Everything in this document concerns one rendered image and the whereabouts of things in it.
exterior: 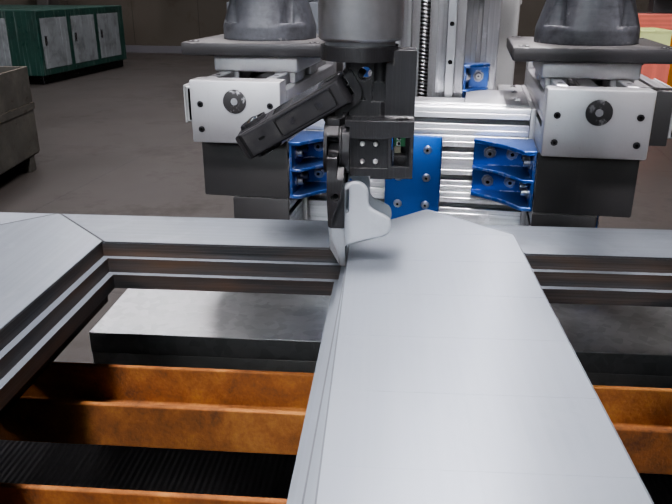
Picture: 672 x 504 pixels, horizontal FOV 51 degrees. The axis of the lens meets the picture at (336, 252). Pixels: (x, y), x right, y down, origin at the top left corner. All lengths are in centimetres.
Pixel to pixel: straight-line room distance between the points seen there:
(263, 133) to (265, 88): 37
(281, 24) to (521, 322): 69
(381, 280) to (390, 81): 18
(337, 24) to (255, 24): 52
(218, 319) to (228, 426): 30
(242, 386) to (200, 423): 8
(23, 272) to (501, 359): 45
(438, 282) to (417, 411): 21
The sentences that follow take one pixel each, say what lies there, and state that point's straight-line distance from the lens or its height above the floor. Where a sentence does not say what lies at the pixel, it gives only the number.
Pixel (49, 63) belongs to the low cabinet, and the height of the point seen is 24.
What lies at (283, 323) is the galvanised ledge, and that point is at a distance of 98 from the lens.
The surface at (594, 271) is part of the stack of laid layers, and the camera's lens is 76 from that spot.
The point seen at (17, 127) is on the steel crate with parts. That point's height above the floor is 31.
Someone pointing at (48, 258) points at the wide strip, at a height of 86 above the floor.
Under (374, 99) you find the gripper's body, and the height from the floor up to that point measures 102.
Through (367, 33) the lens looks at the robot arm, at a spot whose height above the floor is 108.
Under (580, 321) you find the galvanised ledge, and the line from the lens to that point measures 104.
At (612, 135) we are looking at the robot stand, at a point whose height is 94.
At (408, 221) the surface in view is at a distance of 81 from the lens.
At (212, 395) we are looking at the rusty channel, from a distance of 80.
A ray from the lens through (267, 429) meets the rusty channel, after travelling 72.
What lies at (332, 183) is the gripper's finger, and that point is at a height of 95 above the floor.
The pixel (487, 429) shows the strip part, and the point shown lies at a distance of 46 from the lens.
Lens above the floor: 112
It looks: 21 degrees down
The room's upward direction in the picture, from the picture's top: straight up
